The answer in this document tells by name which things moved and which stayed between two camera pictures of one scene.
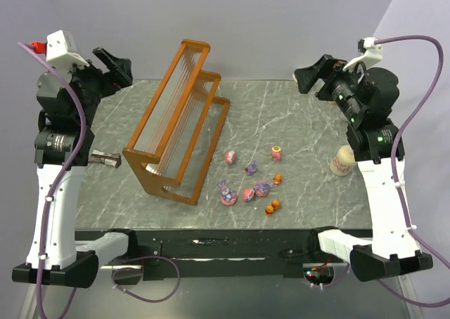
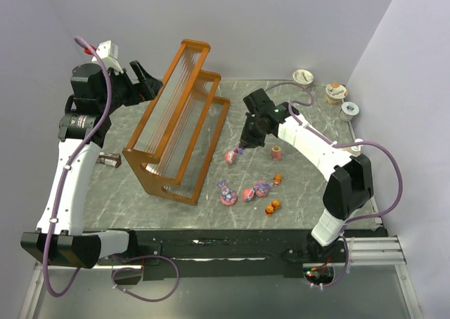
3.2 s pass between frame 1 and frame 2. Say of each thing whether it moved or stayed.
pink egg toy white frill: stayed
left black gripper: moved
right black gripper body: moved
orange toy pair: stayed
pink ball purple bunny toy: stayed
